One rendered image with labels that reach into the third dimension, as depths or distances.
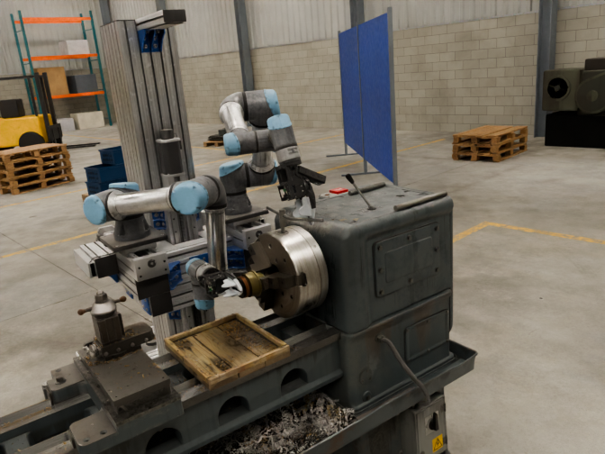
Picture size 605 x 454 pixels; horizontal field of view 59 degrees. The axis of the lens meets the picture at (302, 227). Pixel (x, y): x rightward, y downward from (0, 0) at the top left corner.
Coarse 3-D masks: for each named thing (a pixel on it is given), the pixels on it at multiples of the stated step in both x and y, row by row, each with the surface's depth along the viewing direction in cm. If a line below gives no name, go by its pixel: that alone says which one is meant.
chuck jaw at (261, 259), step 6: (258, 240) 196; (252, 246) 192; (258, 246) 193; (252, 252) 193; (258, 252) 192; (264, 252) 193; (252, 258) 190; (258, 258) 191; (264, 258) 192; (252, 264) 189; (258, 264) 190; (264, 264) 191; (270, 264) 192; (258, 270) 189; (264, 270) 192
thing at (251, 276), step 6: (252, 270) 187; (240, 276) 185; (246, 276) 184; (252, 276) 184; (258, 276) 187; (240, 282) 182; (246, 282) 182; (252, 282) 183; (258, 282) 184; (246, 288) 182; (252, 288) 183; (258, 288) 184; (246, 294) 183; (252, 294) 184; (258, 294) 186
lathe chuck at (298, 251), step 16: (272, 240) 187; (288, 240) 185; (304, 240) 187; (272, 256) 190; (288, 256) 181; (304, 256) 183; (272, 272) 197; (288, 272) 184; (304, 272) 181; (288, 288) 186; (304, 288) 181; (320, 288) 186; (288, 304) 189; (304, 304) 185
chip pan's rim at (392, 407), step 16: (464, 352) 229; (464, 368) 220; (432, 384) 210; (384, 400) 206; (400, 400) 200; (416, 400) 206; (368, 416) 190; (384, 416) 197; (336, 432) 182; (352, 432) 188; (320, 448) 179; (336, 448) 184
